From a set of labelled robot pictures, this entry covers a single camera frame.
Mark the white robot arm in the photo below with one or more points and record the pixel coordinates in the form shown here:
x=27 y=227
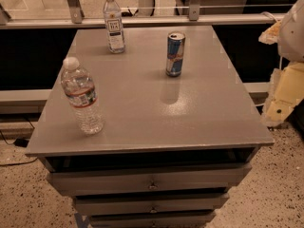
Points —
x=288 y=34

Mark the blue silver Red Bull can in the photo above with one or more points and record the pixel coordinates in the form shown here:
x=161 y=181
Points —
x=175 y=51

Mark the grey drawer cabinet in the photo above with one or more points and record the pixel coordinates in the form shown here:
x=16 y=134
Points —
x=203 y=117

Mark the clear crinkled water bottle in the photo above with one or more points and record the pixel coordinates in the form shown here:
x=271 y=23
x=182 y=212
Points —
x=79 y=88

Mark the middle grey drawer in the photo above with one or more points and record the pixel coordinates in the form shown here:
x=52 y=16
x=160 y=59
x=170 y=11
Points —
x=150 y=204

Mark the grey drawer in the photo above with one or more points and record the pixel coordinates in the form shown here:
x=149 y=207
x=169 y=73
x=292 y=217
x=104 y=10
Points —
x=182 y=219
x=143 y=180
x=150 y=204

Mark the top grey drawer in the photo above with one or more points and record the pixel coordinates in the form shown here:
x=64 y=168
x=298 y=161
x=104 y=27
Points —
x=143 y=180

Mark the tall labelled water bottle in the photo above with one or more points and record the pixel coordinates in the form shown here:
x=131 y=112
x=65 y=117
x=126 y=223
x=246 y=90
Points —
x=114 y=26

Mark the bottom grey drawer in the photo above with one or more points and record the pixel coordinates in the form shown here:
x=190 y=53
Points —
x=182 y=219

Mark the grey metal railing frame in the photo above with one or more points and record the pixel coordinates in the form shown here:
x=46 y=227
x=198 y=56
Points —
x=84 y=14

